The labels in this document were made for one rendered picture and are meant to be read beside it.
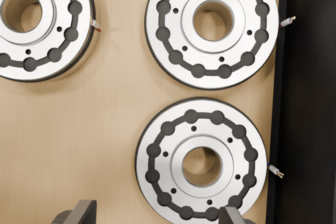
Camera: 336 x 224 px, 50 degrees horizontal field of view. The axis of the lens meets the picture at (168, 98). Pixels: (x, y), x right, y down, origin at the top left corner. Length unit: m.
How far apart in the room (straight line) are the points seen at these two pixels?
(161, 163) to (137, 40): 0.10
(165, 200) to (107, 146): 0.07
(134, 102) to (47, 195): 0.11
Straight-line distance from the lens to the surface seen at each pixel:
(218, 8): 0.30
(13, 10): 0.32
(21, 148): 0.33
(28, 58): 0.30
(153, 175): 0.29
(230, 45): 0.27
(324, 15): 0.26
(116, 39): 0.31
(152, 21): 0.28
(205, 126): 0.28
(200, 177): 0.30
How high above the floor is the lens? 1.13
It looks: 88 degrees down
